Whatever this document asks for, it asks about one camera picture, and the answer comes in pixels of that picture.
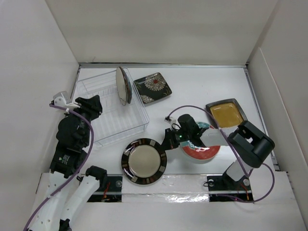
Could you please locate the clear plastic dish rack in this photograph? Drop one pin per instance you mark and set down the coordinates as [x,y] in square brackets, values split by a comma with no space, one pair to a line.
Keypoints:
[118,121]

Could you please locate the cream round plate tree design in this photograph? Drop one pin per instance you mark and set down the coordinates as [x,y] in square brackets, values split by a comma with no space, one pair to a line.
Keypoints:
[122,85]

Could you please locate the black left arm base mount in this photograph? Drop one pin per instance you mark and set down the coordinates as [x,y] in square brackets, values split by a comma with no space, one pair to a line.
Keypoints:
[111,192]

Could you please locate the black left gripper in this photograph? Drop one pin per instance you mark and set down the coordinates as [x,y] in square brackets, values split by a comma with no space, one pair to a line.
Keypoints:
[92,105]

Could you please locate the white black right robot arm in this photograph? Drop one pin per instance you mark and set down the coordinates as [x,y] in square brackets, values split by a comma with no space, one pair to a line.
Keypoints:
[251,145]

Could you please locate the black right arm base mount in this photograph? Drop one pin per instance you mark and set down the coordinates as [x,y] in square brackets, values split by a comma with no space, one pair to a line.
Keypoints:
[221,190]

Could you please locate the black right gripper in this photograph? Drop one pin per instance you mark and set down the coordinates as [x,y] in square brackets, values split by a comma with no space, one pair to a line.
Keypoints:
[166,144]

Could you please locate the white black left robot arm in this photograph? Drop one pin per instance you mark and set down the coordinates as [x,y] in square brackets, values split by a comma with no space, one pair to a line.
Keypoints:
[67,191]

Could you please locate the red teal round plate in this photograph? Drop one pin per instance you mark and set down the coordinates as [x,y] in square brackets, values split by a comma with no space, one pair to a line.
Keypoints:
[198,154]

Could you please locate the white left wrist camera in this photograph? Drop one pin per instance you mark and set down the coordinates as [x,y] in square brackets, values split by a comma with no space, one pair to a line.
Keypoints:
[62,99]

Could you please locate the square yellow plate dark rim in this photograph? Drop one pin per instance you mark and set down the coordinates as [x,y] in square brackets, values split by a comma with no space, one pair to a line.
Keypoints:
[228,113]

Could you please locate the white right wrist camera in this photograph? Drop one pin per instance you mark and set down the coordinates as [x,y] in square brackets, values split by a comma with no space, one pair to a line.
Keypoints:
[170,120]

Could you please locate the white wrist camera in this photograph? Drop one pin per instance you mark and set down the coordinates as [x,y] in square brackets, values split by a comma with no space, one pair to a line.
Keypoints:
[62,99]
[170,120]

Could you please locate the blue round plate brown rim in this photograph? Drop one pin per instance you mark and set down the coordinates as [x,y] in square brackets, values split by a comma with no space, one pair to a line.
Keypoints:
[129,87]

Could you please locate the black square floral plate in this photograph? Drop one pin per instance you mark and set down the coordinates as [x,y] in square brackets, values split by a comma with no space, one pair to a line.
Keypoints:
[152,88]

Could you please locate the aluminium frame rail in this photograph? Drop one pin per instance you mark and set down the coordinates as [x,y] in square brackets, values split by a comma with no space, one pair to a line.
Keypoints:
[152,65]

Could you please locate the round plate black checkered rim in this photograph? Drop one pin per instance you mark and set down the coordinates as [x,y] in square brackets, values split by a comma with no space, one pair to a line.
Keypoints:
[143,161]

